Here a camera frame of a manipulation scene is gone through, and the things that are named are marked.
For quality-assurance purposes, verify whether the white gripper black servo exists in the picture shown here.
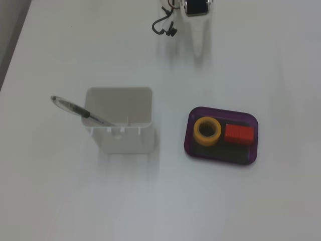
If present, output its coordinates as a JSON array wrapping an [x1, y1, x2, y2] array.
[[180, 0, 214, 64]]

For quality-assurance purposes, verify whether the yellow tape roll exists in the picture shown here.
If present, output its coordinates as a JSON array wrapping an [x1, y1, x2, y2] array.
[[193, 116, 222, 146]]

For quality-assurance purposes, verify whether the white plastic box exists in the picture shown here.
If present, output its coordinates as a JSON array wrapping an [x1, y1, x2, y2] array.
[[81, 87, 154, 154]]

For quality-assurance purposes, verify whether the red ribbed block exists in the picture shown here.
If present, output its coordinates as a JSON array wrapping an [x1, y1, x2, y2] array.
[[224, 124, 255, 146]]

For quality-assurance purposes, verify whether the purple metal tray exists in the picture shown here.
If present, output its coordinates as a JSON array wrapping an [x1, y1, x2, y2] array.
[[184, 106, 260, 166]]

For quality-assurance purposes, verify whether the clear black ballpoint pen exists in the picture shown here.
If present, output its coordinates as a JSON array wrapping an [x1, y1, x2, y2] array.
[[50, 95, 117, 128]]

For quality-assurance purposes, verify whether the black cable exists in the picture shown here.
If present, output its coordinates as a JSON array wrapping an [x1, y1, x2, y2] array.
[[151, 6, 178, 37]]

